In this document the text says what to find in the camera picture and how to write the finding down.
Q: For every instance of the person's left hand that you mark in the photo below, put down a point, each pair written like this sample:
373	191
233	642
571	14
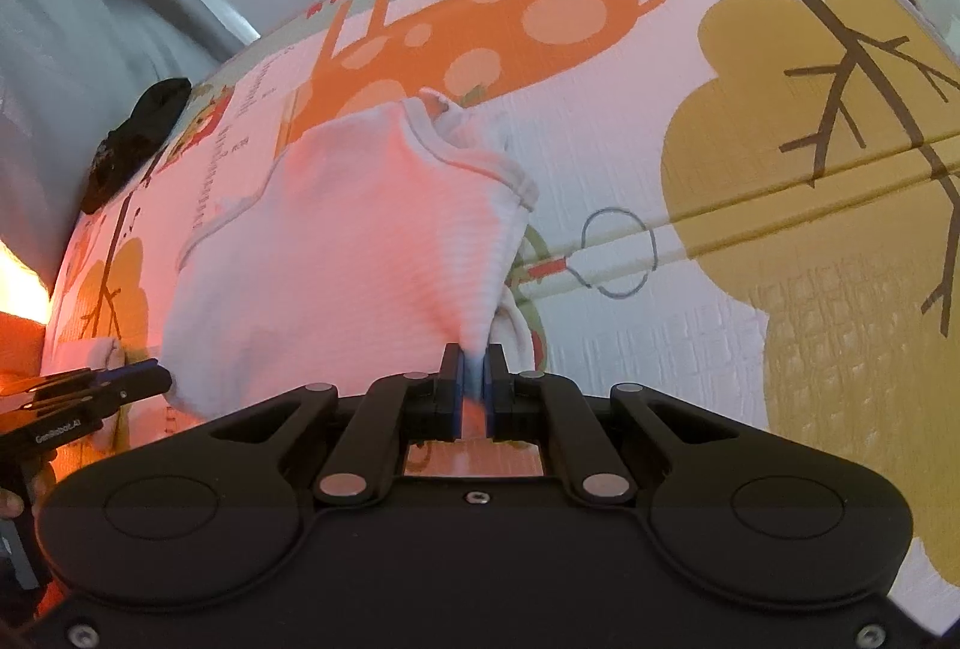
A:
11	504

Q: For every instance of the black clothing pile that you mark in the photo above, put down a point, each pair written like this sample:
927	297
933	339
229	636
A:
127	154

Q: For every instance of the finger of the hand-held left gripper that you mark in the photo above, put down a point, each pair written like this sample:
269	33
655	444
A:
135	386

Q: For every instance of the printed cartoon play mat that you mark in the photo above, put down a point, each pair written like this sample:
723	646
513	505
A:
675	57

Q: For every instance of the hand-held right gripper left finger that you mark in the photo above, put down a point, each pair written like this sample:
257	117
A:
454	398

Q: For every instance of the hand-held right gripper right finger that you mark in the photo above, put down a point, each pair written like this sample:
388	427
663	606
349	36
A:
496	398

